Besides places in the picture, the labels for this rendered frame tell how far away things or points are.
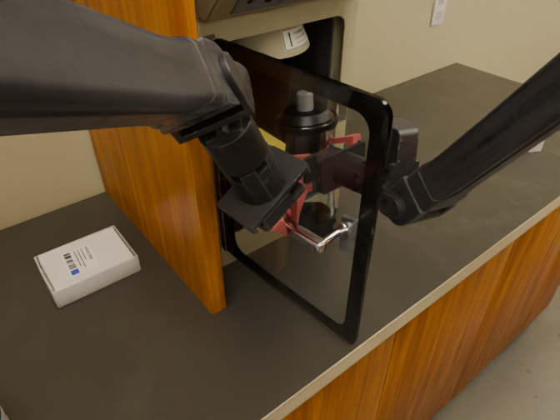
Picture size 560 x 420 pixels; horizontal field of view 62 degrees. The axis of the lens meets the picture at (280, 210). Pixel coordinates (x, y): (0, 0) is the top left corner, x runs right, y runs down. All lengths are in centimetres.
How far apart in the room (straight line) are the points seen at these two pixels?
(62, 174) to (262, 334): 63
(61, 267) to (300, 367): 48
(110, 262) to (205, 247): 25
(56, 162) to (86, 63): 95
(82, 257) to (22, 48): 79
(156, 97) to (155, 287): 66
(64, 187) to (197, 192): 58
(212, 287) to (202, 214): 16
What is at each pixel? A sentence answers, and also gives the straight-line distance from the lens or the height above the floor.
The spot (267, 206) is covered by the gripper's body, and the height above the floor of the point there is 127.
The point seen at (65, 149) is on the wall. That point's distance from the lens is 116.
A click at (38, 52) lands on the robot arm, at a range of 20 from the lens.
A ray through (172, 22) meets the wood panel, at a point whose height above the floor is 144.
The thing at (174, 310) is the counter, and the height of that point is 94.
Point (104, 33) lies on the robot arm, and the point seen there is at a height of 152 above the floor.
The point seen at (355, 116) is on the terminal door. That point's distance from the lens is 52.
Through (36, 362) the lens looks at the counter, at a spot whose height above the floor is 94.
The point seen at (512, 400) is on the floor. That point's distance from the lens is 203.
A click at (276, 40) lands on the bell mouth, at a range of 82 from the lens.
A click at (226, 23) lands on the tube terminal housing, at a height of 140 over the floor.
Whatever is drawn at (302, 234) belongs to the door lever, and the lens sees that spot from 59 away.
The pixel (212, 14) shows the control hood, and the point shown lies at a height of 142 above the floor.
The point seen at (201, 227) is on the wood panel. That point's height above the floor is 114.
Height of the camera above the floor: 158
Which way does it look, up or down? 37 degrees down
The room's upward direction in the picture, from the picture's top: straight up
